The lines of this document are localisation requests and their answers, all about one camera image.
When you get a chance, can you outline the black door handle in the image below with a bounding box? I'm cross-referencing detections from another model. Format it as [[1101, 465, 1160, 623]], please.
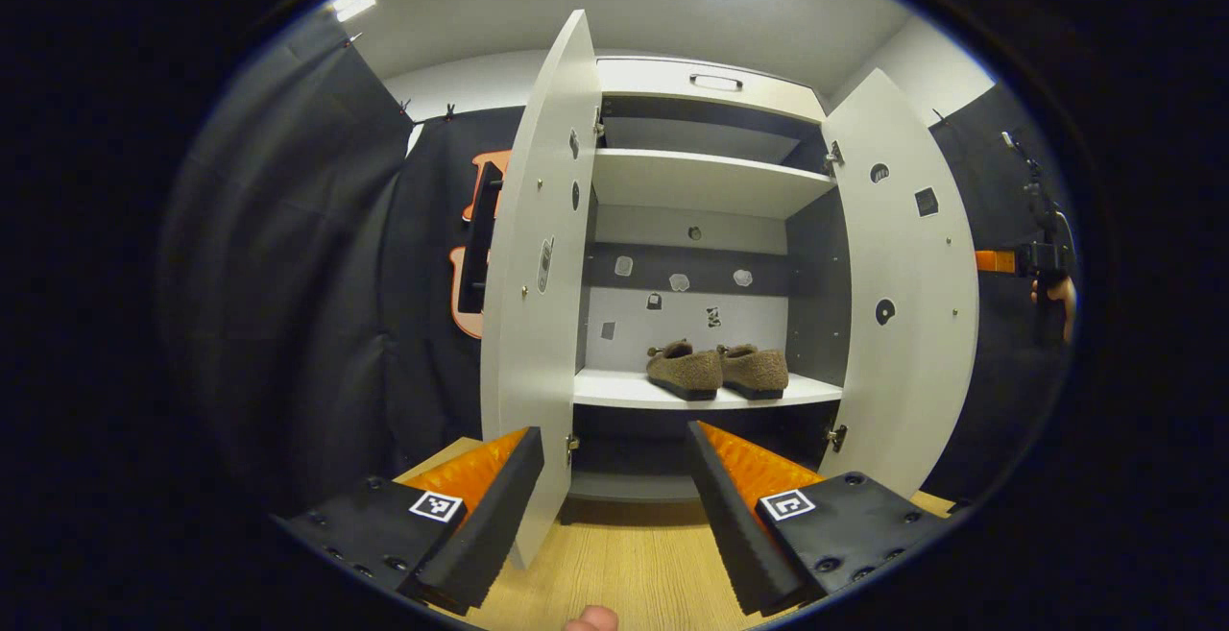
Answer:
[[457, 160, 506, 317]]

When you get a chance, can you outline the white shoe cabinet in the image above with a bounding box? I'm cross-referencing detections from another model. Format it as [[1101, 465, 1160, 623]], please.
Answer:
[[566, 55, 855, 526]]

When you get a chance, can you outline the brown fuzzy shoe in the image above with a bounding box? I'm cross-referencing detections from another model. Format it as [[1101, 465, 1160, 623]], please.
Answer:
[[645, 339, 725, 402], [716, 343, 791, 401]]

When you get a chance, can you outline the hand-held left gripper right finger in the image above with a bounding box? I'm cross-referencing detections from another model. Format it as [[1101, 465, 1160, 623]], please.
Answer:
[[687, 420, 956, 618]]

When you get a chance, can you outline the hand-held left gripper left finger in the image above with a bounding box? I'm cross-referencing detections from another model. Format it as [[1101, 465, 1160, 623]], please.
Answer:
[[272, 426, 545, 618]]

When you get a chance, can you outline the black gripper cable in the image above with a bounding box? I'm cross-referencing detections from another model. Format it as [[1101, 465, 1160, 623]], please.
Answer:
[[1000, 130, 1057, 219]]

